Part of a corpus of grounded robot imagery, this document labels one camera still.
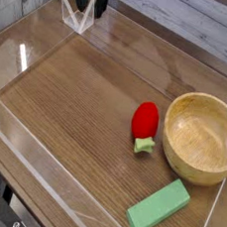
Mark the clear acrylic tray wall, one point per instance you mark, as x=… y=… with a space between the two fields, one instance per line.
x=66 y=104

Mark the green rectangular block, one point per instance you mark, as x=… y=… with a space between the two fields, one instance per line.
x=159 y=206

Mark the clear acrylic corner bracket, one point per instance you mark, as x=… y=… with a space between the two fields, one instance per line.
x=78 y=21

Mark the black table leg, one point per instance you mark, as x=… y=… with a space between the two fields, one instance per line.
x=7 y=194

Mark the black metal bracket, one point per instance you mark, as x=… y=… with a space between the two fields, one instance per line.
x=8 y=216

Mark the red plush strawberry toy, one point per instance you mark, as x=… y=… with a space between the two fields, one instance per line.
x=144 y=127

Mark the wooden bowl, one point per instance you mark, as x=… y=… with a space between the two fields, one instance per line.
x=195 y=138

